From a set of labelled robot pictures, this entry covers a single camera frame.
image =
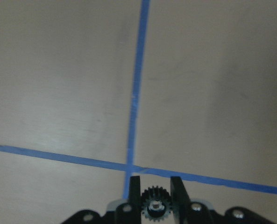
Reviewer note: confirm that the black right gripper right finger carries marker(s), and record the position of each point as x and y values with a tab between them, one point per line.
180	200

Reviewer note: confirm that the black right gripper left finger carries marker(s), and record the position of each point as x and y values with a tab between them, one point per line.
134	199

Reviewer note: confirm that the small black bearing gear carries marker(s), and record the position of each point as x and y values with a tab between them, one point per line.
156	204

